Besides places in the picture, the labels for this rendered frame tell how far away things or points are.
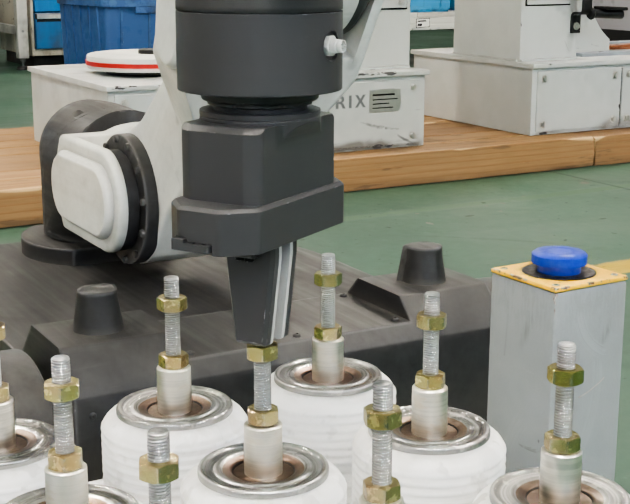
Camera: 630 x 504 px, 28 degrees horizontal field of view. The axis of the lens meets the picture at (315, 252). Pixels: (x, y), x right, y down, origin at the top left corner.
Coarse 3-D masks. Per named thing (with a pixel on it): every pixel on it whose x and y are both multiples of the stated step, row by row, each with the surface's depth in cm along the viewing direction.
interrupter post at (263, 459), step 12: (252, 432) 70; (264, 432) 70; (276, 432) 71; (252, 444) 71; (264, 444) 70; (276, 444) 71; (252, 456) 71; (264, 456) 71; (276, 456) 71; (252, 468) 71; (264, 468) 71; (276, 468) 71
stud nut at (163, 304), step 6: (162, 294) 80; (180, 294) 80; (156, 300) 80; (162, 300) 79; (168, 300) 79; (174, 300) 79; (180, 300) 79; (186, 300) 80; (162, 306) 79; (168, 306) 79; (174, 306) 79; (180, 306) 79; (186, 306) 80; (168, 312) 79; (174, 312) 79
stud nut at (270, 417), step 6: (252, 408) 71; (276, 408) 71; (252, 414) 70; (258, 414) 70; (264, 414) 70; (270, 414) 70; (276, 414) 71; (252, 420) 71; (258, 420) 70; (264, 420) 70; (270, 420) 71; (276, 420) 71; (258, 426) 71; (264, 426) 70
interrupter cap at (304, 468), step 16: (224, 448) 74; (240, 448) 75; (288, 448) 75; (304, 448) 74; (208, 464) 72; (224, 464) 72; (240, 464) 73; (288, 464) 73; (304, 464) 72; (320, 464) 72; (208, 480) 70; (224, 480) 70; (240, 480) 70; (256, 480) 71; (272, 480) 71; (288, 480) 70; (304, 480) 70; (320, 480) 70; (240, 496) 68; (256, 496) 68; (272, 496) 68; (288, 496) 69
